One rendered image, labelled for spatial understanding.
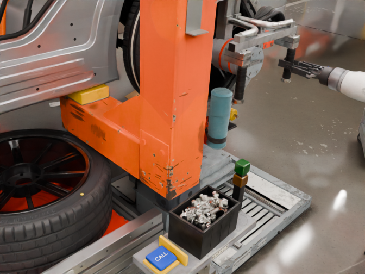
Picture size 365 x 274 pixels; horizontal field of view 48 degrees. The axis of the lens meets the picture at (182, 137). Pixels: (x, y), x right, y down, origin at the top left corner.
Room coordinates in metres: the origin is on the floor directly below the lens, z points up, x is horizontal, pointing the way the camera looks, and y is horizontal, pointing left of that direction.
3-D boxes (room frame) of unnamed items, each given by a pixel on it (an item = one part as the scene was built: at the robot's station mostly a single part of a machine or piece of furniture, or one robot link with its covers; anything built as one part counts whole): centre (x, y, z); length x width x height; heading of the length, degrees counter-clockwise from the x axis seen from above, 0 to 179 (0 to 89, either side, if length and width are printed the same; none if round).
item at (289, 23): (1.71, -0.31, 1.03); 0.19 x 0.18 x 0.11; 47
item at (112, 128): (1.44, 0.28, 0.69); 0.52 x 0.17 x 0.35; 47
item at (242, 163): (1.15, -0.21, 0.64); 0.04 x 0.04 x 0.04; 47
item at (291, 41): (1.71, -0.41, 0.93); 0.09 x 0.05 x 0.05; 47
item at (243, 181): (1.15, -0.21, 0.59); 0.04 x 0.04 x 0.04; 47
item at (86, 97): (1.55, 0.41, 0.71); 0.14 x 0.14 x 0.05; 47
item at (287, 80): (1.69, -0.44, 0.83); 0.04 x 0.04 x 0.16
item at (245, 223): (1.01, -0.07, 0.44); 0.43 x 0.17 x 0.03; 137
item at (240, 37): (1.57, -0.17, 1.03); 0.19 x 0.18 x 0.11; 47
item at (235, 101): (1.44, -0.21, 0.83); 0.04 x 0.04 x 0.16
